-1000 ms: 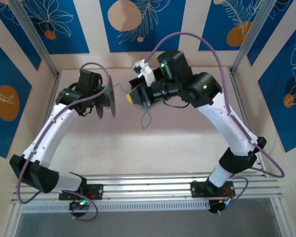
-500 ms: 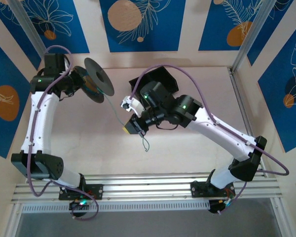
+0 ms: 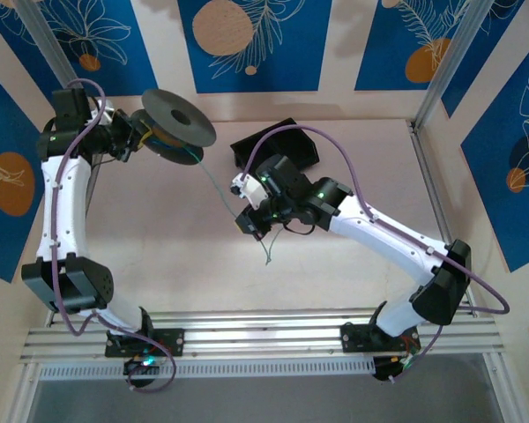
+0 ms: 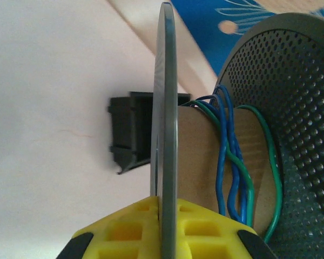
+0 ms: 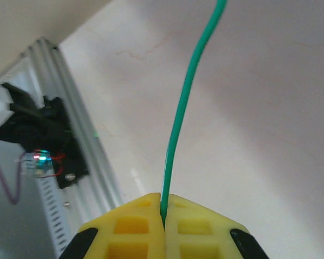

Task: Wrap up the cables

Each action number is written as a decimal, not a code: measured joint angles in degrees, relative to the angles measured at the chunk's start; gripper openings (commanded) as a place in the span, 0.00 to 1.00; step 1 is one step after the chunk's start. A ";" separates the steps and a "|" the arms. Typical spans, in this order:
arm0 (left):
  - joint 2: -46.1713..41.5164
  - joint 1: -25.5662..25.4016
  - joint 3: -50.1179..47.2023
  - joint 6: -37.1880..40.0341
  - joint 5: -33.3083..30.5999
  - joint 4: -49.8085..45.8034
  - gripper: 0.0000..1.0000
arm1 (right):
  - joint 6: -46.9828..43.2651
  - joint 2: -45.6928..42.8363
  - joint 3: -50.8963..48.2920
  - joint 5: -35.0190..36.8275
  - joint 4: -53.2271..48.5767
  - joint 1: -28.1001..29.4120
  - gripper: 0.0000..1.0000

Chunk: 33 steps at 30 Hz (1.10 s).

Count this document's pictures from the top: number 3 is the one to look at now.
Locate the black spool with cardboard core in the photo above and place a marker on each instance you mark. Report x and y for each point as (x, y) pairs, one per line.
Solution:
(194, 132)

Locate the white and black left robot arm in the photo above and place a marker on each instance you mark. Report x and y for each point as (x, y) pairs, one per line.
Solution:
(68, 207)

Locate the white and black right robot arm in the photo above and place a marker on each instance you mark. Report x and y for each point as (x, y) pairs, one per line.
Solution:
(392, 238)

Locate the black two-compartment bin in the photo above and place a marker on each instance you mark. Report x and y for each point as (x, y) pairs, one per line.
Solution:
(300, 145)

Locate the aluminium frame post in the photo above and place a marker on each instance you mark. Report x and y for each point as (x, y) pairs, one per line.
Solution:
(64, 66)
(450, 66)

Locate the aluminium table edge rail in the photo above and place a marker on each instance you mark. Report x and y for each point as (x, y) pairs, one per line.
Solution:
(432, 176)
(98, 176)

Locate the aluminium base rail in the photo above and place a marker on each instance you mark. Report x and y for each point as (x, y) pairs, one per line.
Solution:
(264, 335)

